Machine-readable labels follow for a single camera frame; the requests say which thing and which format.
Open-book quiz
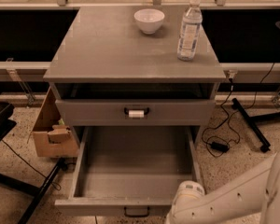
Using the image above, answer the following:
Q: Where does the grey top drawer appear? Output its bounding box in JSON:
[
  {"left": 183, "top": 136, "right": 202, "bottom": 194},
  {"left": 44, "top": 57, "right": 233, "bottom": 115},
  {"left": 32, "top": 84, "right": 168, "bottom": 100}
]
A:
[{"left": 56, "top": 99, "right": 215, "bottom": 126}]

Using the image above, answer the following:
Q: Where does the grey drawer cabinet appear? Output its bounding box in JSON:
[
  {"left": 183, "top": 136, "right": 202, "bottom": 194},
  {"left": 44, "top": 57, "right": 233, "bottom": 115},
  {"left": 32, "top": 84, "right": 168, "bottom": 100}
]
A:
[{"left": 44, "top": 6, "right": 225, "bottom": 140}]

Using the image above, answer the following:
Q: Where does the clear plastic water bottle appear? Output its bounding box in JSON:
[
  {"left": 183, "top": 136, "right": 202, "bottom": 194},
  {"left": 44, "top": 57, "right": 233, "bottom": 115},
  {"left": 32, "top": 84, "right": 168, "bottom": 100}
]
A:
[{"left": 177, "top": 0, "right": 203, "bottom": 61}]

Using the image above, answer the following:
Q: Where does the white ceramic bowl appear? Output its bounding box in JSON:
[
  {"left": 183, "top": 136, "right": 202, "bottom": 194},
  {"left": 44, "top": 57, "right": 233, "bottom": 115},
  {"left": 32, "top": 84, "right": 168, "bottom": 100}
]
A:
[{"left": 133, "top": 8, "right": 165, "bottom": 35}]

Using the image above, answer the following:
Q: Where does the brown cardboard box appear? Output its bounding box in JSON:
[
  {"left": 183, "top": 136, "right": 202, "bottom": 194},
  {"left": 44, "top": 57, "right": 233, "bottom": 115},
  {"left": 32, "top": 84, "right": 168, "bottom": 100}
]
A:
[{"left": 32, "top": 89, "right": 79, "bottom": 158}]

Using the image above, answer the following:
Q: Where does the grey drawer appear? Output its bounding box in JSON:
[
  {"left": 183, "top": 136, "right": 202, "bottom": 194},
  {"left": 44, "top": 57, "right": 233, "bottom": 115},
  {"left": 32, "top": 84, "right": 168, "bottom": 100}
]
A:
[
  {"left": 55, "top": 126, "right": 202, "bottom": 217},
  {"left": 56, "top": 99, "right": 215, "bottom": 126}
]

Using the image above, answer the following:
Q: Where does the black stand leg right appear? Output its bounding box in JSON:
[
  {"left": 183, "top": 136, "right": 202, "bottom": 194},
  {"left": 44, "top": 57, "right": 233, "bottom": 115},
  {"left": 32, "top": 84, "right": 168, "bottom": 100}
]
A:
[{"left": 231, "top": 98, "right": 280, "bottom": 153}]

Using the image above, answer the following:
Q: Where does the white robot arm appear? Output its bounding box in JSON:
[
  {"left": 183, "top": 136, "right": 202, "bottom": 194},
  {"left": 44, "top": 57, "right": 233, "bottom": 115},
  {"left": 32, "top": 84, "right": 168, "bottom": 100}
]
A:
[{"left": 165, "top": 151, "right": 280, "bottom": 224}]

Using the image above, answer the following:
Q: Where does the black stand frame left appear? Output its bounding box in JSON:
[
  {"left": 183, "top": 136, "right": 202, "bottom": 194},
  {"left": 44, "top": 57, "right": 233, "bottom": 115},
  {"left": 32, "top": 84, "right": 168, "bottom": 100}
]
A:
[{"left": 0, "top": 100, "right": 68, "bottom": 224}]

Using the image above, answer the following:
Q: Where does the black cable on floor left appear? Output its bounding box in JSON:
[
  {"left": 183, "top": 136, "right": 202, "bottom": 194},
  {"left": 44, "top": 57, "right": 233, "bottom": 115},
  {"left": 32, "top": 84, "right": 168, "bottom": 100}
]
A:
[{"left": 0, "top": 131, "right": 63, "bottom": 192}]

